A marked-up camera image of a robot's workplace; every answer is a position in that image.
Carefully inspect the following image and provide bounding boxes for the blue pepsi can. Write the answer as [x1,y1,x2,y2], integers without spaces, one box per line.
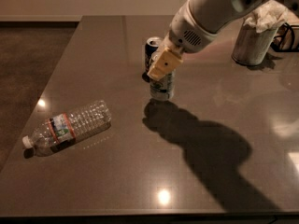
[145,36,163,72]

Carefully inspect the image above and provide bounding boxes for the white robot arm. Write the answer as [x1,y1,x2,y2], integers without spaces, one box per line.
[148,0,299,80]

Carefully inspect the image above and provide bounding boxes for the black cable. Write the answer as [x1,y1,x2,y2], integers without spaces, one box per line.
[270,21,299,53]

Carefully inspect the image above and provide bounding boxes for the white crumpled napkins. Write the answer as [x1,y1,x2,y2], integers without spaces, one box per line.
[243,0,298,34]

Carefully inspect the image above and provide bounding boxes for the clear plastic water bottle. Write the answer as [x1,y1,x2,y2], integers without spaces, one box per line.
[22,101,112,157]

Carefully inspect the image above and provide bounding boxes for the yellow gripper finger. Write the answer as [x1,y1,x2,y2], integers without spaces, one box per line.
[147,48,183,80]

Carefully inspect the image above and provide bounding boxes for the metal cup holder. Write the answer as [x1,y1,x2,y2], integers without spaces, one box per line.
[232,25,278,66]

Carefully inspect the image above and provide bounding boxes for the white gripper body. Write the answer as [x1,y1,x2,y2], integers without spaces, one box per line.
[160,1,217,55]

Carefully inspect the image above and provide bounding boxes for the green 7up can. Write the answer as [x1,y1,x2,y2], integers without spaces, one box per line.
[149,71,176,101]

